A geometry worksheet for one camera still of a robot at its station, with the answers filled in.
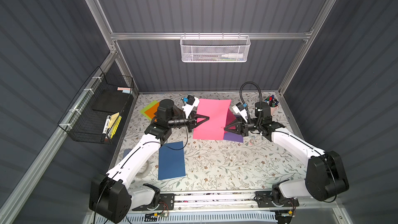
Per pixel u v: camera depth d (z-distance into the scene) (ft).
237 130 2.28
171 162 2.83
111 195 1.27
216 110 2.20
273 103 3.16
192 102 1.99
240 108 2.23
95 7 2.48
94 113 2.41
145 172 2.65
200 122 2.20
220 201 2.48
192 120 1.99
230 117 2.37
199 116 2.17
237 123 2.26
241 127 2.24
